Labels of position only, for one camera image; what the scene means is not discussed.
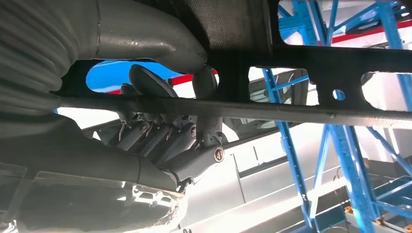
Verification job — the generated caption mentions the blue metal shelf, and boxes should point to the blue metal shelf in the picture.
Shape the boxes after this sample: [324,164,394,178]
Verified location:
[86,0,412,233]

